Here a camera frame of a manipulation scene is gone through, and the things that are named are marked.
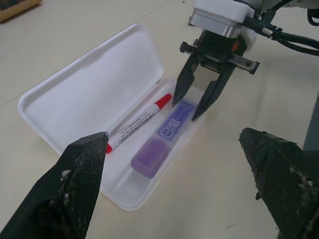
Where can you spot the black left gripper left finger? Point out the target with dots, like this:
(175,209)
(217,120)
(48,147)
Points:
(74,179)

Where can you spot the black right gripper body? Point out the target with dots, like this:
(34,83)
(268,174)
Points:
(215,48)

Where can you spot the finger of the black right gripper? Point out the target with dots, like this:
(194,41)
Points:
(211,97)
(185,77)

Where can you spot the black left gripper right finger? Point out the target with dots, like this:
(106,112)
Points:
(281,174)

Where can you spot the purple check liner marker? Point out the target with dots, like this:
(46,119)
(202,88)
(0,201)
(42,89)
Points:
(159,144)

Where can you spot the red whiteboard marker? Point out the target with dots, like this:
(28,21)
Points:
(139,122)

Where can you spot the white plastic pencil case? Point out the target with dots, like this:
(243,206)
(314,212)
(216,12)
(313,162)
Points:
(82,94)

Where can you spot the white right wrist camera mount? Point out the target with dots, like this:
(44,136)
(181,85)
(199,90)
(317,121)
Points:
(219,15)

